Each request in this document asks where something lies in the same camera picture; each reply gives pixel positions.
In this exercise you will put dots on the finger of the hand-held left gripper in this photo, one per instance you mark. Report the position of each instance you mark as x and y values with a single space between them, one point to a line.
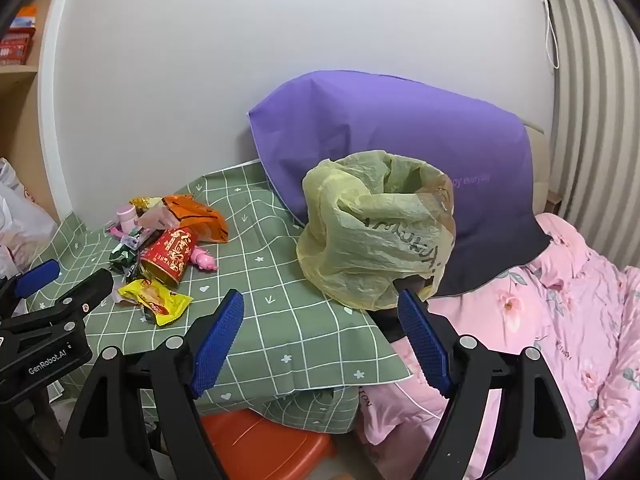
35 276
85 292

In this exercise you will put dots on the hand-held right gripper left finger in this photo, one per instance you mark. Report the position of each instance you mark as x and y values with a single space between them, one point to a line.
217 345

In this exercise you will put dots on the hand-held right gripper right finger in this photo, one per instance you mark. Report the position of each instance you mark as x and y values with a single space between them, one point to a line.
425 350

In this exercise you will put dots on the green candy wrapper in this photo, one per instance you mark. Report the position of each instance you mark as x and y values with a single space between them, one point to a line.
121 257

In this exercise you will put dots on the yellow snack packet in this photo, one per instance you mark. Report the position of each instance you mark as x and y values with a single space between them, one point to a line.
155 300

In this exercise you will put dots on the white purple candy wrapper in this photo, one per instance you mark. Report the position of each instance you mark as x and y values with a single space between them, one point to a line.
137 240

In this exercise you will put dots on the red paper cup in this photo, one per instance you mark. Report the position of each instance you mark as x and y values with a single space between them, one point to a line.
167 255

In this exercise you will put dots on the pink clear wrapper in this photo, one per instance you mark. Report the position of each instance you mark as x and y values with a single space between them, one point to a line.
156 219

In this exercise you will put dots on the gold foil wrapper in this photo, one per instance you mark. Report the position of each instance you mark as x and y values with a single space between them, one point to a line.
147 203

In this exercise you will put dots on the orange snack wrapper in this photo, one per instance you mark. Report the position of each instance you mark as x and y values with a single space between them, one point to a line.
200 215

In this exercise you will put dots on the yellow plastic bag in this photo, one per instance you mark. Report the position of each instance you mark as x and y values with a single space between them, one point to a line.
350 230

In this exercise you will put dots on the white plastic bag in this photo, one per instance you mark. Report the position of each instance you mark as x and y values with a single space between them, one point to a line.
20 220

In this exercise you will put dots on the pink bottle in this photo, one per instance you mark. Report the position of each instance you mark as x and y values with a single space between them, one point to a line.
126 216

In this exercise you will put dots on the green checked tablecloth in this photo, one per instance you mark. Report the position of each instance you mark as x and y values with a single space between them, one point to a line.
280 280

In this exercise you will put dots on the orange plastic stool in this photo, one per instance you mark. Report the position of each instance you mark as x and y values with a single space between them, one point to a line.
260 445

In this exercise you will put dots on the pink floral blanket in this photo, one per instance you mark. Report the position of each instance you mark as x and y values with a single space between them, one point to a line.
575 310

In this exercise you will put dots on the wooden shelf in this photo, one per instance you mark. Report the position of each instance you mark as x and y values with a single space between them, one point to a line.
20 110

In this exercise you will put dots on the beige headboard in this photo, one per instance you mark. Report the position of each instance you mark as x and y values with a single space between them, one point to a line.
542 160

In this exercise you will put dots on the purple pillow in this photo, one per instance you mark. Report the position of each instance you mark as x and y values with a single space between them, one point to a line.
400 125

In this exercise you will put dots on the red plastic basket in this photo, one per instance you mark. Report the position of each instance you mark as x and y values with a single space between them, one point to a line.
15 50

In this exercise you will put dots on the blue orange packet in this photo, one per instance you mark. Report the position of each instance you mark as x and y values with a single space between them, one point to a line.
26 17

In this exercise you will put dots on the striped curtain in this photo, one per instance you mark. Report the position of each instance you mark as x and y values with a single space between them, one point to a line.
595 110

